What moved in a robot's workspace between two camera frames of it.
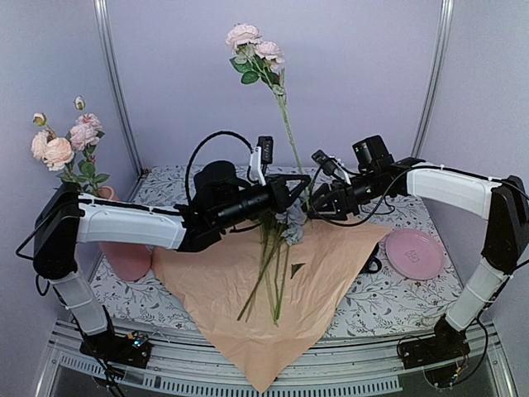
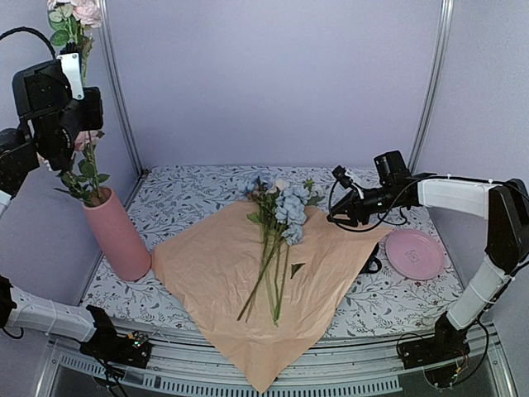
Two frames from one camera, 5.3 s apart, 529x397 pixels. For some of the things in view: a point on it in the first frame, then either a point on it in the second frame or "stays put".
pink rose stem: x=261 y=62 → x=71 y=22
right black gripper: x=348 y=196 → x=355 y=208
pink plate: x=414 y=254 stays put
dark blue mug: x=372 y=258 stays put
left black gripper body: x=239 y=212 → x=66 y=130
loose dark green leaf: x=295 y=267 stays put
